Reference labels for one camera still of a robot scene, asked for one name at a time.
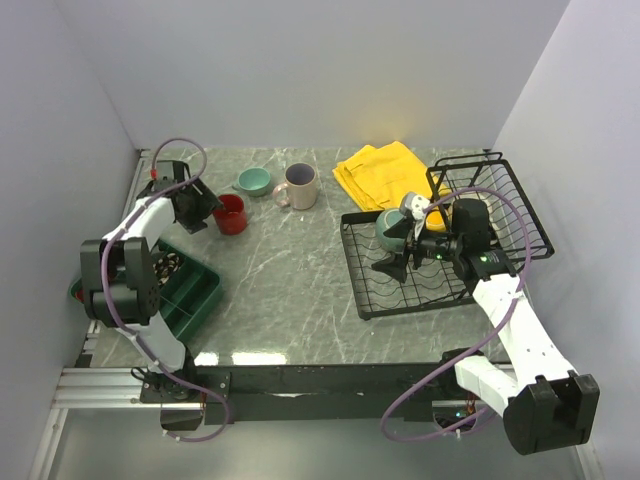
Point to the yellow mug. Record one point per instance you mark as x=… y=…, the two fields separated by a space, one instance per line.
x=435 y=221

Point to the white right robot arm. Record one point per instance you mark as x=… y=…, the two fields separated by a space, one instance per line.
x=545 y=404

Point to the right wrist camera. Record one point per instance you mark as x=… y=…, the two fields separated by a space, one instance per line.
x=415 y=206

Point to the small teal cup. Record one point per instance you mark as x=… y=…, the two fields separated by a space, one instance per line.
x=254 y=182

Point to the green glazed mug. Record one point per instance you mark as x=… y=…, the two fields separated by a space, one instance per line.
x=393 y=229

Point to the pink mug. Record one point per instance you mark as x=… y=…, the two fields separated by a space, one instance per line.
x=299 y=189

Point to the black wire dish rack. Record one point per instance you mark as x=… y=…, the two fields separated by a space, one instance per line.
x=433 y=284

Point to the red mug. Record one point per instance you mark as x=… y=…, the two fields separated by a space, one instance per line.
x=231 y=217

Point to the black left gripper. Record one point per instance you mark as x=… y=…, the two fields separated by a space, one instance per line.
x=195 y=222

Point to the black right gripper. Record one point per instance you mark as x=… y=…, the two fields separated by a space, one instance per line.
x=394 y=265

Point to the black front base bar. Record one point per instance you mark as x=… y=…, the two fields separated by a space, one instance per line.
x=279 y=392

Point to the green organizer tray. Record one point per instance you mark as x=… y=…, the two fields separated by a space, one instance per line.
x=164 y=280

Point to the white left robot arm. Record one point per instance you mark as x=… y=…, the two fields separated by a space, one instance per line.
x=142 y=227

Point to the yellow cloth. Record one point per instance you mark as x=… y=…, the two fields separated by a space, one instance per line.
x=379 y=178

